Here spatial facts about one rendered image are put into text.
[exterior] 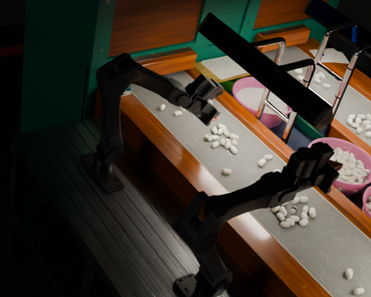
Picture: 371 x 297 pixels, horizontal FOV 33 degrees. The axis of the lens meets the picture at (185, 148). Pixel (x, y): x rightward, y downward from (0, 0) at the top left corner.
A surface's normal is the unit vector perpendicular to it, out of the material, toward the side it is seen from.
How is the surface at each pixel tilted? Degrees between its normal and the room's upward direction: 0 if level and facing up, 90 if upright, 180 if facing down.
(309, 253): 0
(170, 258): 0
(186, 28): 90
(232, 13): 90
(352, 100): 0
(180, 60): 90
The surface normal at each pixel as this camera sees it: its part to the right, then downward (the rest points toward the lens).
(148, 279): 0.19, -0.76
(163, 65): 0.58, 0.59
